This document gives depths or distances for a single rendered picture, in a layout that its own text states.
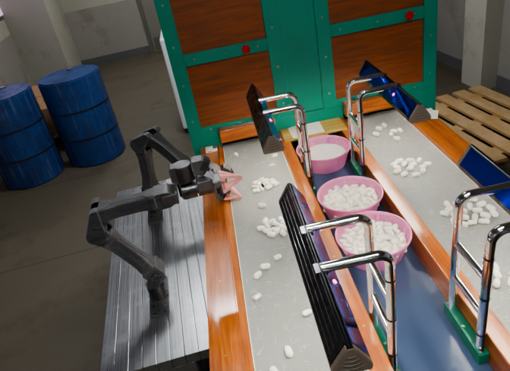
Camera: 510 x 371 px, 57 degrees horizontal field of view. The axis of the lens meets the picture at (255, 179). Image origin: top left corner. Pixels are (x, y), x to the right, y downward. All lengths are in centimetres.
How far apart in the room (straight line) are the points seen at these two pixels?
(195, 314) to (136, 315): 22
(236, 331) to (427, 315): 59
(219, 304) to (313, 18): 148
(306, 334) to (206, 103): 143
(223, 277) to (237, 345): 30
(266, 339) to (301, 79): 147
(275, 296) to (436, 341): 49
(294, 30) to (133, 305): 148
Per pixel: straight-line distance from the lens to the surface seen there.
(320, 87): 253
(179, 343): 161
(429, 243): 169
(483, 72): 487
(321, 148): 240
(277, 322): 149
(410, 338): 151
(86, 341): 280
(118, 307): 183
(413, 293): 163
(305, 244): 116
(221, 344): 143
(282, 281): 161
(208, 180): 150
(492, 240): 120
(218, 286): 161
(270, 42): 240
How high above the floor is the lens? 183
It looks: 30 degrees down
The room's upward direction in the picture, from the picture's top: 11 degrees counter-clockwise
